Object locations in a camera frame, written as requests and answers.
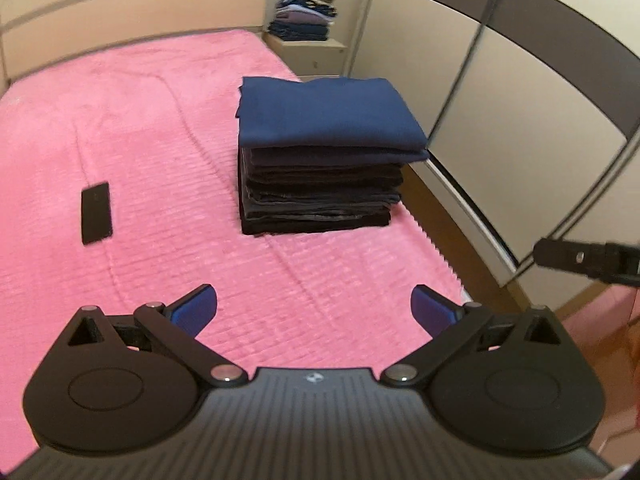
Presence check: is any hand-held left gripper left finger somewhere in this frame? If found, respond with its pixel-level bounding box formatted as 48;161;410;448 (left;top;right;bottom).
60;284;248;388

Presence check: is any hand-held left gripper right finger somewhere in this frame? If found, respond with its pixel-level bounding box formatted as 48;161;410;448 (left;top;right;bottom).
382;284;571;388

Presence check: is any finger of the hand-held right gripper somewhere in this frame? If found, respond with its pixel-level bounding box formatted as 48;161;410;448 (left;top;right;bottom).
532;237;640;288

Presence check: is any navy blue polo shirt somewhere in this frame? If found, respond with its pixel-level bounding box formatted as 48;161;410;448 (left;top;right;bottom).
236;76;430;153

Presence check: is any stack of folded dark clothes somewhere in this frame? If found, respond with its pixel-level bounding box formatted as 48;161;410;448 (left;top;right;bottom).
236;145;432;237

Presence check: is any pile of clothes on nightstand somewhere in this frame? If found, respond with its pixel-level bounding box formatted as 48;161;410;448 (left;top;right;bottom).
267;0;337;42

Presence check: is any black smartphone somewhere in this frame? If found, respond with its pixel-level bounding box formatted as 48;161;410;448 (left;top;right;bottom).
81;181;114;246

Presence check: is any beige sliding door wardrobe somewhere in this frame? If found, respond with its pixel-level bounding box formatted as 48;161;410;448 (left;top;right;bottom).
350;0;640;286

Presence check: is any pink bed blanket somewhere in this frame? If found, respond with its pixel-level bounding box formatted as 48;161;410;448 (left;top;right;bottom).
0;29;468;466

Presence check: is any beige nightstand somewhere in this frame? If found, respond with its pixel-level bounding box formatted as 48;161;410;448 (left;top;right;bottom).
262;31;349;79

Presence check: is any beige bed headboard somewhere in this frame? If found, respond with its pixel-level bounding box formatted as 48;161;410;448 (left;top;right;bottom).
0;0;271;88

